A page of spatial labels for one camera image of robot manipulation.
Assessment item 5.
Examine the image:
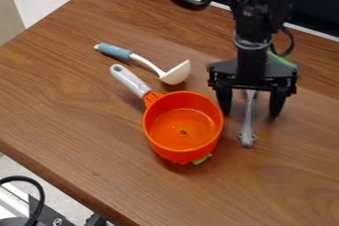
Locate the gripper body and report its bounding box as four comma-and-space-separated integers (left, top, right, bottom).
206, 56, 299, 98

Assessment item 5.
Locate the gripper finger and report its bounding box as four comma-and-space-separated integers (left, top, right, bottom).
214, 86, 235, 117
267, 89, 289, 119

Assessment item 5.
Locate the green toy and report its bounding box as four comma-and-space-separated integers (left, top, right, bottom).
190, 153, 215, 167

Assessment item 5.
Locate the orange pan with grey handle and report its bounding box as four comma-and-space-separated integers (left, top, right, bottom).
108, 63, 226, 165

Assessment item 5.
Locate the white ladle with blue handle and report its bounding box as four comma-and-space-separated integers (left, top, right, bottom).
92, 42, 192, 86

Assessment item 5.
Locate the black cable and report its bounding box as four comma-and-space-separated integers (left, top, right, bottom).
0, 175, 47, 226

